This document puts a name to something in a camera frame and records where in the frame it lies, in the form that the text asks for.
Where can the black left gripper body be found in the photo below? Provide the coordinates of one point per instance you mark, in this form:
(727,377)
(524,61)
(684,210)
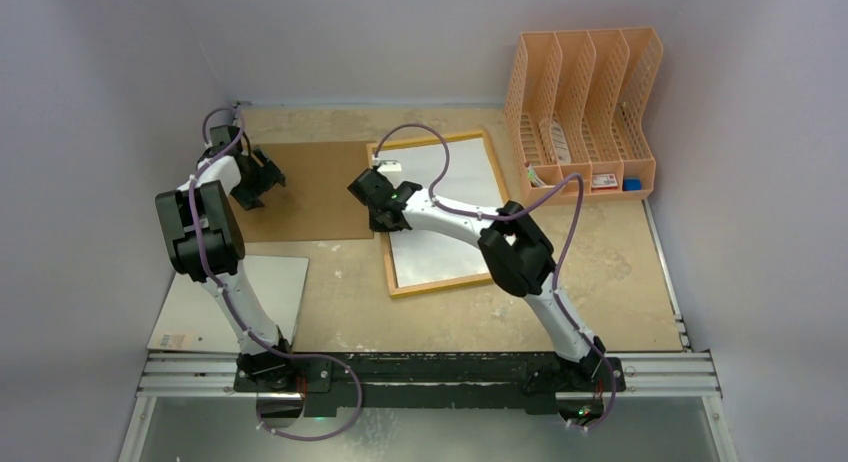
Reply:
(254,184)

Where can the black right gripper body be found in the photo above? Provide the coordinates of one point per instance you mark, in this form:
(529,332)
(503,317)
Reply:
(382,209)

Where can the yellow wooden picture frame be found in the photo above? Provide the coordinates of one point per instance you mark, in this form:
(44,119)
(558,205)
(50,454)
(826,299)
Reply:
(437,207)

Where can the brown backing board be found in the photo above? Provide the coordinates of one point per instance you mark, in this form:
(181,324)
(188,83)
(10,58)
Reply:
(315,204)

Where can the building and sky photo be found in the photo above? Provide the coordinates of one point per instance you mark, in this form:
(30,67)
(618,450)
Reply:
(437,207)

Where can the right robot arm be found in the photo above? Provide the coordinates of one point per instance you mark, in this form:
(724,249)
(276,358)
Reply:
(517,253)

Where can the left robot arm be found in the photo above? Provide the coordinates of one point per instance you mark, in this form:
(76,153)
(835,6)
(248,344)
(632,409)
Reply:
(203,241)

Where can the white label card in organizer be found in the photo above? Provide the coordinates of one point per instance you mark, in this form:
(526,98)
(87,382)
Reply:
(557,140)

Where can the red white small box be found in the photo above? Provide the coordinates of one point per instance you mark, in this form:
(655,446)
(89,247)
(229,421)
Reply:
(604,182)

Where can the orange plastic file organizer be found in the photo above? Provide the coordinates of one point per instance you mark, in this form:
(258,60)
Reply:
(596,84)

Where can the blue small object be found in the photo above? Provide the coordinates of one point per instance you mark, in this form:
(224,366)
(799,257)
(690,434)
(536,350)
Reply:
(632,185)

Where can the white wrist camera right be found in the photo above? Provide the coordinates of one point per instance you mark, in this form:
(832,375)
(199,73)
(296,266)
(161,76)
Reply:
(387,166)

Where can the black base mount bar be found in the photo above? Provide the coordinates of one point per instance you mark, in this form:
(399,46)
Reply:
(538,383)

